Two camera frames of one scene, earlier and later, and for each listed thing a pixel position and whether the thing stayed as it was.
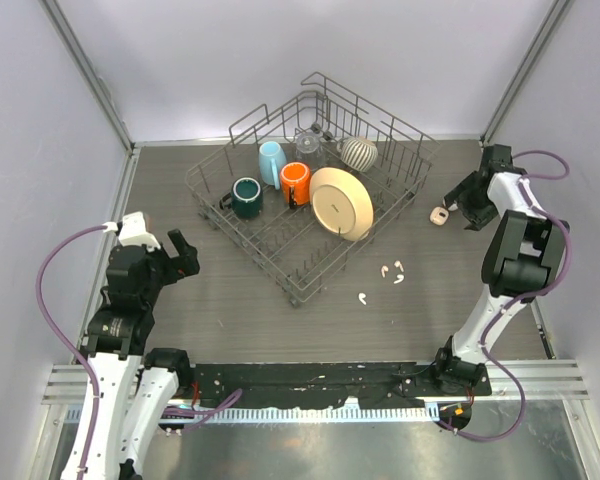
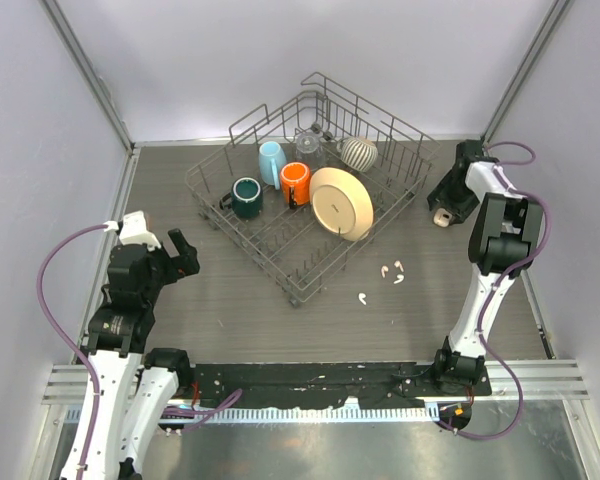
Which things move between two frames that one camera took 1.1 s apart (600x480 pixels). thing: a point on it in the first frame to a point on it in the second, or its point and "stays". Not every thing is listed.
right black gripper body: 476,208 to 457,198
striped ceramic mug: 358,153 stays
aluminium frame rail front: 550,379 stays
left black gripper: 184,264 stays
